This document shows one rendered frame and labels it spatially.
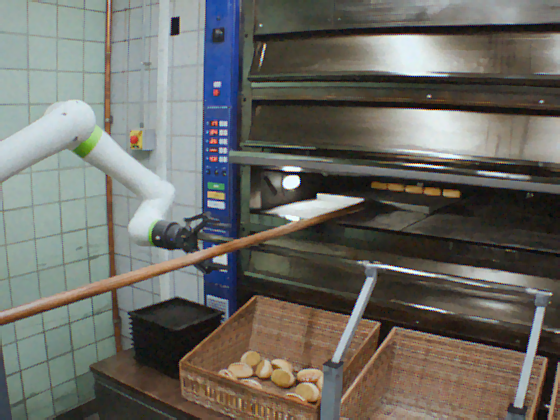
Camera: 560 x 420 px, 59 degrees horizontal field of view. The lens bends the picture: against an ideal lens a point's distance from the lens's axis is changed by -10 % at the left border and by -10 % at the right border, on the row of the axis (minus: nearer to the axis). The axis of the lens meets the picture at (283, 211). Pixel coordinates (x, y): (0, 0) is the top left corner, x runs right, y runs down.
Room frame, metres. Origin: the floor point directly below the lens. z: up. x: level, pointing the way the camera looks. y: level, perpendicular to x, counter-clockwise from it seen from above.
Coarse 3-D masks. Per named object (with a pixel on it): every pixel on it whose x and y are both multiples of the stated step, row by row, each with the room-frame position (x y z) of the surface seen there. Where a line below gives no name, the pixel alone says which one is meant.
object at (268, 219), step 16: (272, 224) 2.09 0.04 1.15; (320, 224) 1.97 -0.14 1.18; (336, 224) 1.96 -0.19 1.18; (368, 240) 1.87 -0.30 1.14; (384, 240) 1.83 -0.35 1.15; (400, 240) 1.80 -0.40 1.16; (416, 240) 1.77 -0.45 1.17; (432, 240) 1.74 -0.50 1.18; (448, 240) 1.72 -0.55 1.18; (464, 240) 1.72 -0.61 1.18; (480, 256) 1.64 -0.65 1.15; (496, 256) 1.61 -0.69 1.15; (512, 256) 1.58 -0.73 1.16; (528, 256) 1.55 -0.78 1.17; (544, 256) 1.53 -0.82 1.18
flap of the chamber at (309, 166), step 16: (240, 160) 1.99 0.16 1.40; (256, 160) 1.95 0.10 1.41; (272, 160) 1.91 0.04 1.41; (288, 160) 1.88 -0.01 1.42; (352, 176) 1.95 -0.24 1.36; (368, 176) 1.81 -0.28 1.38; (384, 176) 1.70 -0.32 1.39; (400, 176) 1.65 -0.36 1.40; (416, 176) 1.62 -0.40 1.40; (432, 176) 1.60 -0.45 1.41; (448, 176) 1.57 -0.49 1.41; (464, 176) 1.54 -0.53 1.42; (512, 192) 1.61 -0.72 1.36; (544, 192) 1.41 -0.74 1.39
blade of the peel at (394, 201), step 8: (336, 192) 2.67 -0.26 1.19; (344, 192) 2.73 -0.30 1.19; (352, 192) 2.74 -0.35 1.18; (360, 192) 2.75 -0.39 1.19; (368, 192) 2.76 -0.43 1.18; (320, 200) 2.51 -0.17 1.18; (328, 200) 2.48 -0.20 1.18; (336, 200) 2.46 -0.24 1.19; (344, 200) 2.44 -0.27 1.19; (352, 200) 2.42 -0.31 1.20; (360, 200) 2.40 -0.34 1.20; (376, 200) 2.51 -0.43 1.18; (384, 200) 2.51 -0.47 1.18; (392, 200) 2.52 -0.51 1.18; (400, 200) 2.52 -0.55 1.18; (408, 200) 2.53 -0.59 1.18; (416, 200) 2.53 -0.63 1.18; (424, 200) 2.54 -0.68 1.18; (432, 200) 2.54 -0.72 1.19; (440, 200) 2.54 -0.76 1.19; (392, 208) 2.31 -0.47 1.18; (400, 208) 2.29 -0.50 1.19; (408, 208) 2.27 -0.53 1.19; (416, 208) 2.25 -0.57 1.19; (424, 208) 2.23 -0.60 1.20; (432, 208) 2.26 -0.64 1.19
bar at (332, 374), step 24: (216, 240) 1.76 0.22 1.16; (336, 264) 1.51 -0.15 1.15; (360, 264) 1.47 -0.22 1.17; (384, 264) 1.44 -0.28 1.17; (480, 288) 1.28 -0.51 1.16; (504, 288) 1.25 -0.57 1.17; (528, 288) 1.22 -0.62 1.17; (360, 312) 1.38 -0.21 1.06; (336, 360) 1.29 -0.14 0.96; (528, 360) 1.10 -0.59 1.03; (336, 384) 1.26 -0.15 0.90; (336, 408) 1.26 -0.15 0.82
